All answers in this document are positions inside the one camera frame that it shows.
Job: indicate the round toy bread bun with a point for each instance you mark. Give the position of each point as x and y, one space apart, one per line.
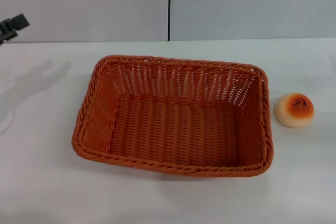
292 115

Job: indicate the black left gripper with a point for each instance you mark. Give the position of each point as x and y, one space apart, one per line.
6 27

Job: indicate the orange woven plastic basket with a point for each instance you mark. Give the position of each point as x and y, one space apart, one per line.
170 134

